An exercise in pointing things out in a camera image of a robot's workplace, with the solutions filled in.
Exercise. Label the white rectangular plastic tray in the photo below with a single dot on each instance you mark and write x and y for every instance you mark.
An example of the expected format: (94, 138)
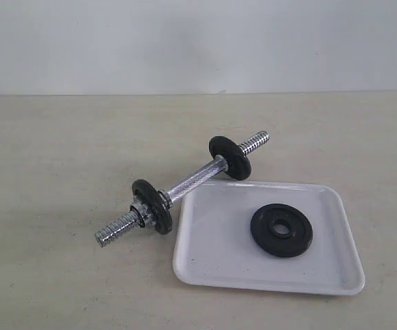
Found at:
(214, 246)

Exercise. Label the chrome threaded dumbbell bar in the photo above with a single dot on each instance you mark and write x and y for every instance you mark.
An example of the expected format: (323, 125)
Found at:
(218, 164)

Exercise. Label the black weight plate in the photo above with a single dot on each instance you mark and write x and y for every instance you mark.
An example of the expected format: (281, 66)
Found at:
(153, 199)
(281, 230)

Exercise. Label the black weight plate end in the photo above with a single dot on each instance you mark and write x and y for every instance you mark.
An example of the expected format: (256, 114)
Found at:
(238, 165)

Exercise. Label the chrome spin-lock collar nut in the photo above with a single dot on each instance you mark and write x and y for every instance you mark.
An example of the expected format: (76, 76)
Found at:
(140, 210)

